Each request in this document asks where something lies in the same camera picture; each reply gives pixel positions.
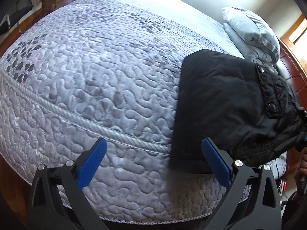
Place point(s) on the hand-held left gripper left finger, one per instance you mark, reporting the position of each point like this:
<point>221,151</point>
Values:
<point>92,159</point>

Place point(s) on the grey quilted mattress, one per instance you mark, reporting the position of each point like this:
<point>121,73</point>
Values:
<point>96,76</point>

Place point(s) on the black jacket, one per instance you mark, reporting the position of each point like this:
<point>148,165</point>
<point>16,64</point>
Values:
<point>215,100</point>

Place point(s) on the black metal chair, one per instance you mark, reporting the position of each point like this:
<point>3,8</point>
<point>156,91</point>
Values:
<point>10,4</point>

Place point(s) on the narrow wooden frame window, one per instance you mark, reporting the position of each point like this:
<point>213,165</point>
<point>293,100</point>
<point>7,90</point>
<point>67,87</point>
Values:
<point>291,32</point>

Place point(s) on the grey pillow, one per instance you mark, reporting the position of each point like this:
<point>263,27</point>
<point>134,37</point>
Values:
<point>254,26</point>

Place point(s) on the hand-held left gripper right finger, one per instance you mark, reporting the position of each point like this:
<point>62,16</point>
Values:
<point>215,160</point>

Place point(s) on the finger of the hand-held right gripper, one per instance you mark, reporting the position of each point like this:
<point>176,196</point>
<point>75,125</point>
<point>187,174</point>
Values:
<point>302,117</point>

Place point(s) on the person's dark clothing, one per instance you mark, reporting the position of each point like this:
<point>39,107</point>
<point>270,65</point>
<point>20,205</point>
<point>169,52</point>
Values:
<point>295,210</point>

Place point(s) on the wooden headboard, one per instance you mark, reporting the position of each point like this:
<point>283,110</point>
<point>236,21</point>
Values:
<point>295,62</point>

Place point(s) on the person's right hand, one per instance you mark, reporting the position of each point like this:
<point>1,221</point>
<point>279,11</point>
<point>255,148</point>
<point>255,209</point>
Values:
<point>304,159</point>

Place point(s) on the cardboard box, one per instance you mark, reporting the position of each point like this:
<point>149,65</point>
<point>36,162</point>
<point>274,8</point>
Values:
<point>54,1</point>

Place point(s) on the folded grey comforter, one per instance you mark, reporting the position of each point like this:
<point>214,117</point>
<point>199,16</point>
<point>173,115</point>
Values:
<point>236,43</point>

